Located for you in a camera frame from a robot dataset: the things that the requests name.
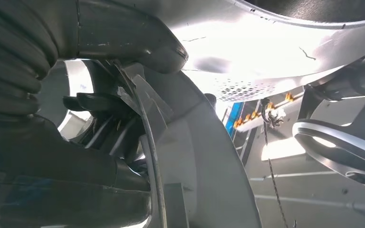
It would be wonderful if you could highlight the robot head chrome rim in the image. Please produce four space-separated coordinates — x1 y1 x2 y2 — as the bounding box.
292 52 365 193

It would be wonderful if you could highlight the blue overhead rail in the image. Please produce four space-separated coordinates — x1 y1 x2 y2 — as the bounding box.
224 101 245 140

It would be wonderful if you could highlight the black chain hoist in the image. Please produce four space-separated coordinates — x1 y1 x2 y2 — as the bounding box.
259 97 289 228

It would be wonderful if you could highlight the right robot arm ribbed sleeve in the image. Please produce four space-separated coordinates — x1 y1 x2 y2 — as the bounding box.
0 0 59 119

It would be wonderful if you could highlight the ceiling light panel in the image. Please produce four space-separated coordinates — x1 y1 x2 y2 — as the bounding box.
261 137 307 162

